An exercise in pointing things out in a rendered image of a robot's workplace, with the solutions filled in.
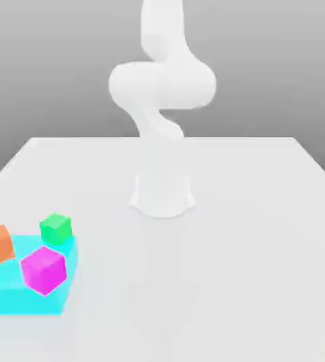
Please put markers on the small green cube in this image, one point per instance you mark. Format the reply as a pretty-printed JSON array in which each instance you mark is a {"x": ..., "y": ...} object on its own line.
[{"x": 55, "y": 228}]

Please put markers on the large cyan box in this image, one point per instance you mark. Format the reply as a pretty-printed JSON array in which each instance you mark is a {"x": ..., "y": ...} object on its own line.
[{"x": 4, "y": 294}]

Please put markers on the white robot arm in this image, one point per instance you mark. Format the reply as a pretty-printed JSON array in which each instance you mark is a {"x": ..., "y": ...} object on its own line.
[{"x": 162, "y": 84}]

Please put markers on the small magenta cube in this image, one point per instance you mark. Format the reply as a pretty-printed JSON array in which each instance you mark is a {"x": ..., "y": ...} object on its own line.
[{"x": 43, "y": 270}]

